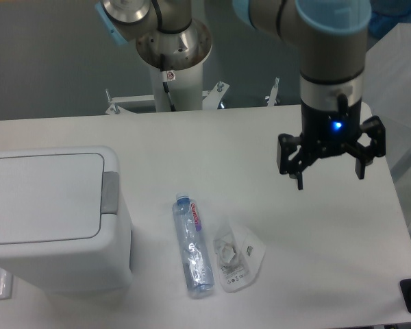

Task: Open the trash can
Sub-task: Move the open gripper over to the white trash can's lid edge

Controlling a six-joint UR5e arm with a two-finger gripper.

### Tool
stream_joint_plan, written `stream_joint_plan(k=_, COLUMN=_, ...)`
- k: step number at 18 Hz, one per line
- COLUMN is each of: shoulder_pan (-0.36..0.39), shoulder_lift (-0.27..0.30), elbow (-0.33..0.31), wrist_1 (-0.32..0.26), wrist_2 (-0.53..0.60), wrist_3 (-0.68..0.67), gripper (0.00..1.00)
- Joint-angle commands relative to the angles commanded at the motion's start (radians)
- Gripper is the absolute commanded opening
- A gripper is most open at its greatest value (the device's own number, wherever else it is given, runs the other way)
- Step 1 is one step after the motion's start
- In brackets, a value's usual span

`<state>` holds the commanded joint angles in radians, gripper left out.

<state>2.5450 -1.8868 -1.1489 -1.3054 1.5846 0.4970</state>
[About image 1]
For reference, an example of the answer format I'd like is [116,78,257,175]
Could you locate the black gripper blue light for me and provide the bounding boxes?
[277,101,386,191]

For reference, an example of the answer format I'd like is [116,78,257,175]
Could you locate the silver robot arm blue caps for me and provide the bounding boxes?
[95,1,386,186]

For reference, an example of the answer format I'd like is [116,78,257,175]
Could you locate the white push-lid trash can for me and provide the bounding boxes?
[0,146,133,293]

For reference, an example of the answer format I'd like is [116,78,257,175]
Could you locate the blue plastic sheet top right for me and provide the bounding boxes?
[369,0,411,39]

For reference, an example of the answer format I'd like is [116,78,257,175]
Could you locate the clear crumpled plastic wrapper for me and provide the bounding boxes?
[213,221,266,293]

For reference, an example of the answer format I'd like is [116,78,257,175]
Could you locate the clear empty plastic bottle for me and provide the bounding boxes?
[172,193,214,299]

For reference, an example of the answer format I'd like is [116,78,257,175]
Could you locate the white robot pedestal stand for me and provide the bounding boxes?
[104,19,282,116]

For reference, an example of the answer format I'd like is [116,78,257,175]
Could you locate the black cable on pedestal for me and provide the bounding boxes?
[159,53,177,112]

